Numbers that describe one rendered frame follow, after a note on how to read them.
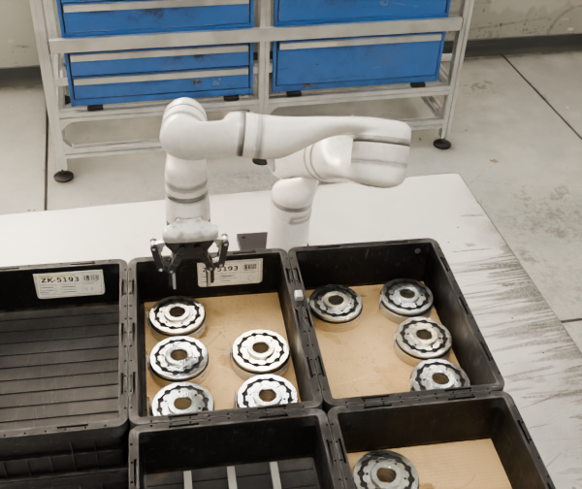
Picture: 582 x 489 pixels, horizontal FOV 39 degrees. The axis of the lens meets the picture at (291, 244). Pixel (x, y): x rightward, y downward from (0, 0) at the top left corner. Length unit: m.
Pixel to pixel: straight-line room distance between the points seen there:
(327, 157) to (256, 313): 0.35
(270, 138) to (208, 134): 0.10
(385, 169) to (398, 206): 0.84
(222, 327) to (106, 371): 0.23
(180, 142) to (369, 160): 0.29
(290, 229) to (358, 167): 0.51
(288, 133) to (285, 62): 2.09
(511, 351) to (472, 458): 0.43
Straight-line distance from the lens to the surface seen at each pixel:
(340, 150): 1.44
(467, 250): 2.01
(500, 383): 1.38
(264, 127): 1.27
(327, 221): 2.04
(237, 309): 1.59
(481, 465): 1.40
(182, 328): 1.51
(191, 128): 1.25
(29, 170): 3.59
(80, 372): 1.50
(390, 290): 1.61
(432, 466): 1.38
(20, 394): 1.49
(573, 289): 3.12
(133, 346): 1.39
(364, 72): 3.47
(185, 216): 1.35
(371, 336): 1.55
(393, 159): 1.29
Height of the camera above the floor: 1.91
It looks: 38 degrees down
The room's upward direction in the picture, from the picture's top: 3 degrees clockwise
